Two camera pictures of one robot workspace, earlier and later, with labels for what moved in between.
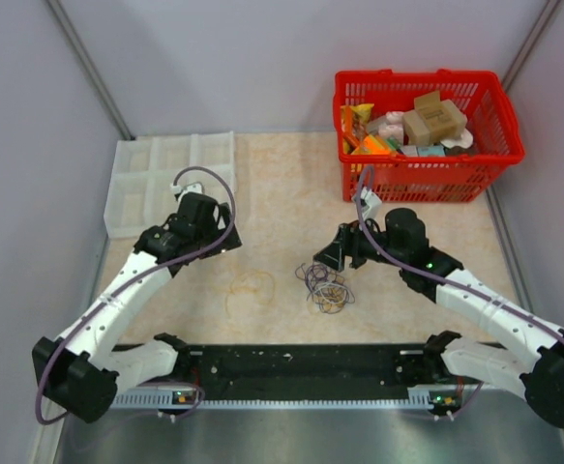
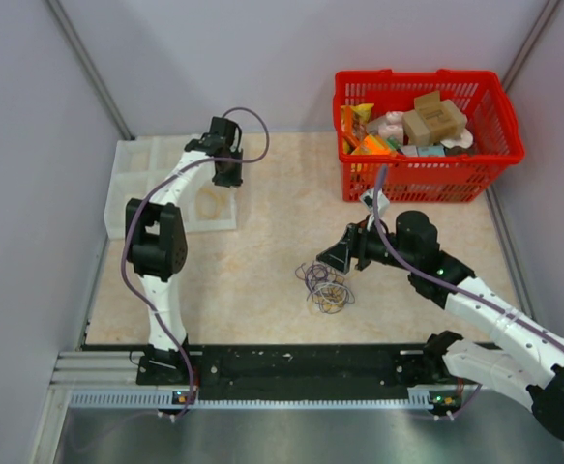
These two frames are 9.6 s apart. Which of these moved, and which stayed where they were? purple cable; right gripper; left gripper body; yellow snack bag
Moved: left gripper body
Stayed: right gripper; yellow snack bag; purple cable
